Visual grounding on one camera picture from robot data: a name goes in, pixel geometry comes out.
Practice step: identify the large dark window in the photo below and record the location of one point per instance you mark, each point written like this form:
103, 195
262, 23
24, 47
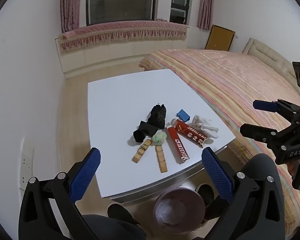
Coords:
120, 2

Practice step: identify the dark slipper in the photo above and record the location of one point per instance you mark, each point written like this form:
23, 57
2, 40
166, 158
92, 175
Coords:
206, 192
120, 211

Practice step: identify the person's leg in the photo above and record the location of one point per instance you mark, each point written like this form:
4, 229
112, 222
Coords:
115, 230
262, 165

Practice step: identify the black mesh bag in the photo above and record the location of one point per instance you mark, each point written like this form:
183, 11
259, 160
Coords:
158, 116

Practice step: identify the beige padded headboard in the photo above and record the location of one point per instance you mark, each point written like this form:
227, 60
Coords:
269, 55

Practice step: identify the red yellow-lettered tube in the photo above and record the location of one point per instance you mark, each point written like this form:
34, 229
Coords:
191, 132

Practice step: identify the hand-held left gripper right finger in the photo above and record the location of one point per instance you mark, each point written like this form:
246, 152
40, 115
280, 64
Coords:
217, 175

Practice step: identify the white wall outlet panel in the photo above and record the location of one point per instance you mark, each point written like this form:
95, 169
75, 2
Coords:
27, 165

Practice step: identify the person's right hand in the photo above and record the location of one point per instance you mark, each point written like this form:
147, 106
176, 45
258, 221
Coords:
291, 170

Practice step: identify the pink waste bin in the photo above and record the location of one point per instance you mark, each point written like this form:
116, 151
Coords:
197, 205

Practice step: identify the white table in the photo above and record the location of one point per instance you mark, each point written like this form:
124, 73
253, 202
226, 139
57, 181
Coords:
127, 92

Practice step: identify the white tissue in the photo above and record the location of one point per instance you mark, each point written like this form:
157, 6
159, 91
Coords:
204, 126

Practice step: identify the yellow wooden board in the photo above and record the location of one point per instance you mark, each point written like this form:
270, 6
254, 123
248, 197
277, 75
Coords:
219, 38

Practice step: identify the blue small box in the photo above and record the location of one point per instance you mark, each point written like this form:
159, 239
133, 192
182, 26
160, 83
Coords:
182, 114

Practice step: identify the white window seat cabinet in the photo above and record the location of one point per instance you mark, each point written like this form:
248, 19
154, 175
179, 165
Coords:
102, 52

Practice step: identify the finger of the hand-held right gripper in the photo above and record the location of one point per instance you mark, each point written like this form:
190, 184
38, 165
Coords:
264, 105
254, 131

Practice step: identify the red white-lettered tube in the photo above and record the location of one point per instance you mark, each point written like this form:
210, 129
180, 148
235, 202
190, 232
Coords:
178, 146

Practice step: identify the grey air conditioner unit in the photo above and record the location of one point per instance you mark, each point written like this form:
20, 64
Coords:
177, 15

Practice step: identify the wooden clothespin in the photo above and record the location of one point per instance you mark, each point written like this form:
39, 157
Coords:
161, 160
141, 152

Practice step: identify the person's left leg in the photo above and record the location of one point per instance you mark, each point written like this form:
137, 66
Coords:
115, 230

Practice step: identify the person's right leg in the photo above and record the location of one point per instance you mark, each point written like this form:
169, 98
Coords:
262, 165

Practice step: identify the green white sponge ball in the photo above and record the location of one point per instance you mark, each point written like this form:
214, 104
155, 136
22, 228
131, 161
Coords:
160, 137

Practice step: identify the pink fringed window seat cushion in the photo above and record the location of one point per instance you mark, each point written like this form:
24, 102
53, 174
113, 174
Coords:
120, 33

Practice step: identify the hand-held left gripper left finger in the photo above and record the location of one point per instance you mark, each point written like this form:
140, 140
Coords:
86, 172

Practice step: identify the pink curtain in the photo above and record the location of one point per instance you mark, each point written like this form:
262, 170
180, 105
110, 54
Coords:
206, 5
69, 5

